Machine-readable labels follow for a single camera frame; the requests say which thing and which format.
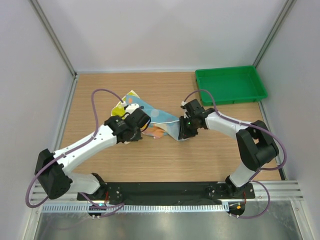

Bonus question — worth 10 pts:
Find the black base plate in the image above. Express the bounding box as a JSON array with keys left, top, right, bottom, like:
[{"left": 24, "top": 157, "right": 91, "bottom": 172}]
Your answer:
[{"left": 86, "top": 181, "right": 256, "bottom": 205}]

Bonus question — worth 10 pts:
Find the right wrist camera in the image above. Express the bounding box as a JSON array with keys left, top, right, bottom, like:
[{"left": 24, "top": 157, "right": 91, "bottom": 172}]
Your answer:
[{"left": 183, "top": 99, "right": 205, "bottom": 118}]

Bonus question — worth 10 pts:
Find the green plastic tray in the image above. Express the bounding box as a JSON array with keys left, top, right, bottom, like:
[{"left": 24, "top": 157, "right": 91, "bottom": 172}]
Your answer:
[{"left": 195, "top": 65, "right": 268, "bottom": 106}]

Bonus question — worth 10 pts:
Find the aluminium frame rail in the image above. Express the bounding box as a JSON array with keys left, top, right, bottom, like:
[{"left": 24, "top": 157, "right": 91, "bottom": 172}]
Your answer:
[{"left": 29, "top": 180, "right": 304, "bottom": 204}]

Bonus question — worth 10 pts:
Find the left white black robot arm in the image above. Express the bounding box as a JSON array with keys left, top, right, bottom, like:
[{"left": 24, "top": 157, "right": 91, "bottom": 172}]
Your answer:
[{"left": 35, "top": 116, "right": 146, "bottom": 200}]

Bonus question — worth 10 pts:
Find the purple cable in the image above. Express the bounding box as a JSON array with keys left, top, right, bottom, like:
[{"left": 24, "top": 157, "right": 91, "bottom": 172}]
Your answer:
[
  {"left": 25, "top": 89, "right": 127, "bottom": 218},
  {"left": 180, "top": 89, "right": 288, "bottom": 220}
]

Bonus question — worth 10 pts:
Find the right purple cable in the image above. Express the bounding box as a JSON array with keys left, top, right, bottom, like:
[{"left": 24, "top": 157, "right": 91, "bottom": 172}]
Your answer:
[{"left": 180, "top": 89, "right": 288, "bottom": 220}]

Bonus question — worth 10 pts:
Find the blue polka dot towel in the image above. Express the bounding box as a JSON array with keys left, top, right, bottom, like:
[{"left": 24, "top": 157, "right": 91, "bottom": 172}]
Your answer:
[{"left": 116, "top": 90, "right": 179, "bottom": 142}]

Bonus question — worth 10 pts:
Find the slotted cable duct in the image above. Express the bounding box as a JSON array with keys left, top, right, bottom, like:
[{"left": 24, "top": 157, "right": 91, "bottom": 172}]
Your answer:
[{"left": 42, "top": 202, "right": 229, "bottom": 214}]

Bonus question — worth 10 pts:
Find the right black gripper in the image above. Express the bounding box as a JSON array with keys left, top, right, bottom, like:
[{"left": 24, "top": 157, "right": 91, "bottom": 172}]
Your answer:
[{"left": 178, "top": 115, "right": 198, "bottom": 140}]

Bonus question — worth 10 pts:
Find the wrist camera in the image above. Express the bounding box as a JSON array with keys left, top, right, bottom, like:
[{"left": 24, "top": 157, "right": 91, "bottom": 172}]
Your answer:
[
  {"left": 183, "top": 99, "right": 205, "bottom": 118},
  {"left": 124, "top": 103, "right": 151, "bottom": 128}
]

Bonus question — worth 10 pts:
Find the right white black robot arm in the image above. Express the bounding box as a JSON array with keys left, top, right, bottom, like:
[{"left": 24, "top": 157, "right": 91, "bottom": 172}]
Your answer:
[{"left": 178, "top": 108, "right": 279, "bottom": 198}]

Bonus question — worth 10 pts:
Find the yellow green patterned towel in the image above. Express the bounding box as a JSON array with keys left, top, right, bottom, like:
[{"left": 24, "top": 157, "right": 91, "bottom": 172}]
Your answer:
[{"left": 110, "top": 104, "right": 126, "bottom": 117}]

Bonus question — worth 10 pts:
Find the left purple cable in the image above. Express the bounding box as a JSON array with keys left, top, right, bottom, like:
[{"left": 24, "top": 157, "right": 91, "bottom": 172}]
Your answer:
[{"left": 25, "top": 89, "right": 127, "bottom": 218}]

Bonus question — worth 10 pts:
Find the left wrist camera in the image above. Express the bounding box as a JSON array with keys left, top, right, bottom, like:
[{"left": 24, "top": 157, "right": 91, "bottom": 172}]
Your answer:
[{"left": 124, "top": 103, "right": 151, "bottom": 128}]

